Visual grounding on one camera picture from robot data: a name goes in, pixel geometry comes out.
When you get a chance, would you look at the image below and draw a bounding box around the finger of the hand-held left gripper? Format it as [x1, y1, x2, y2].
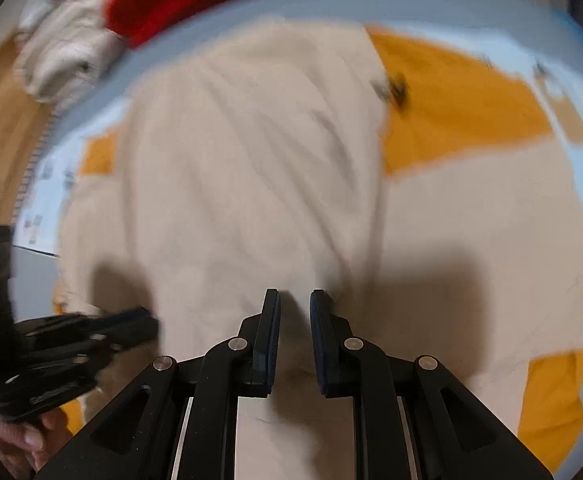
[19, 306, 161, 356]

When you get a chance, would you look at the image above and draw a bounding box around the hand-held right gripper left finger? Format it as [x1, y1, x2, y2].
[34, 288, 282, 480]

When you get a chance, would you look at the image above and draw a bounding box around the beige and yellow jacket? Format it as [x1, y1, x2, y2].
[54, 22, 583, 480]

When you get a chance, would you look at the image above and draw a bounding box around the printed light blue cloth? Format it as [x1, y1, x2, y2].
[14, 35, 583, 261]

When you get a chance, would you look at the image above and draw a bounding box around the cream folded blanket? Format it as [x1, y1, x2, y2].
[14, 0, 128, 107]

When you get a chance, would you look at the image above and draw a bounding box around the grey bed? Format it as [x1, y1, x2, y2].
[2, 0, 583, 313]

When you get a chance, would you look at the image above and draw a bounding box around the person's left hand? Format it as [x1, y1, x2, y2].
[0, 406, 73, 480]

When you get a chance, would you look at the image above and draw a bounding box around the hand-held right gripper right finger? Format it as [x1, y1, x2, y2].
[309, 288, 555, 480]

